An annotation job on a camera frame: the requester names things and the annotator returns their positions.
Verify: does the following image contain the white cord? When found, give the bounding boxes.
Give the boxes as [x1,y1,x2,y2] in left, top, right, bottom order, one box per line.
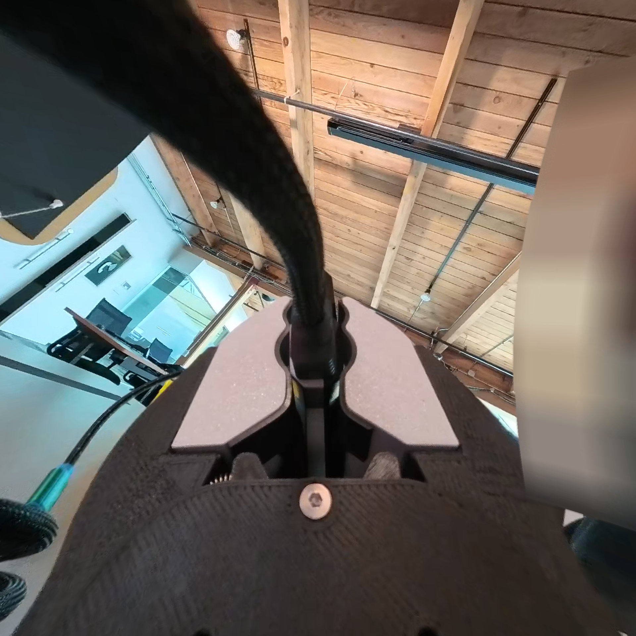
[0,199,64,219]

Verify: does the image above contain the wooden office desk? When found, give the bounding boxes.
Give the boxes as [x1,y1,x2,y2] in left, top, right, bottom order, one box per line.
[65,305,172,378]

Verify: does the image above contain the framed wall picture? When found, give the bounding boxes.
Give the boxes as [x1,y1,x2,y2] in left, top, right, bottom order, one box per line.
[84,245,133,287]

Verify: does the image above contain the black door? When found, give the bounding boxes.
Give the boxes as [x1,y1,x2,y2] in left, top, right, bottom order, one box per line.
[0,213,136,321]

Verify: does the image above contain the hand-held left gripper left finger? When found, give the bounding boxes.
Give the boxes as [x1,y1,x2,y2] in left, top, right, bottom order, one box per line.
[170,296,299,454]

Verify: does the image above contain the black panel with wooden rim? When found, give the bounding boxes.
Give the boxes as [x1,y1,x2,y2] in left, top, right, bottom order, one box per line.
[0,35,152,245]

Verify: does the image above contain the thick black braided hdmi cable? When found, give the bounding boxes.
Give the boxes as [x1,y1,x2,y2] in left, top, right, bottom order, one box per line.
[0,0,345,619]

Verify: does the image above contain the black office chair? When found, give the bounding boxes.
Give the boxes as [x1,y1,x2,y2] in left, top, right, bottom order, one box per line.
[47,297,134,384]
[122,337,175,389]

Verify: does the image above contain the black linear ceiling light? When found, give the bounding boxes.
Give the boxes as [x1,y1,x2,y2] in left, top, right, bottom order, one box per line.
[327,117,541,195]

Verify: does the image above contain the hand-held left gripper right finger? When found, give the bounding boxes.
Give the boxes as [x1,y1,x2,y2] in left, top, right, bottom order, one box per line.
[338,296,461,453]

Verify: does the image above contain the person's right forearm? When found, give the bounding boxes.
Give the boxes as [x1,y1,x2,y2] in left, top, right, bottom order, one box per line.
[563,517,636,597]

